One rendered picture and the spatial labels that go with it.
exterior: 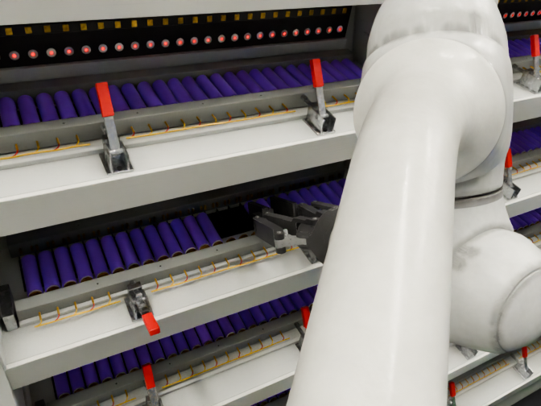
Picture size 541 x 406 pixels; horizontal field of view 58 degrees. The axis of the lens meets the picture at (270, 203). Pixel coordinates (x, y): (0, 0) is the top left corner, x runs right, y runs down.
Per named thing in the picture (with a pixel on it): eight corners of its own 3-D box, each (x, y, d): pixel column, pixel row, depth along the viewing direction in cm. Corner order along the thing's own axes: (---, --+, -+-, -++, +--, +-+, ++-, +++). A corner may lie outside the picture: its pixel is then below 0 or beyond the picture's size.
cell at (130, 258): (128, 239, 71) (141, 271, 67) (115, 242, 70) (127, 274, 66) (127, 229, 70) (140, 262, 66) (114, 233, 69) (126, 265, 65)
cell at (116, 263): (113, 242, 70) (125, 275, 66) (101, 246, 69) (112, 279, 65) (113, 234, 69) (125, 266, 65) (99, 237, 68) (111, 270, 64)
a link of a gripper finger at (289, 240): (332, 246, 57) (298, 260, 54) (303, 238, 61) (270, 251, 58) (329, 226, 57) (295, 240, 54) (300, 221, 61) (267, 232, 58)
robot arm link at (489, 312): (434, 291, 52) (431, 170, 49) (581, 351, 38) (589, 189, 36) (353, 320, 47) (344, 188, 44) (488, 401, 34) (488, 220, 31)
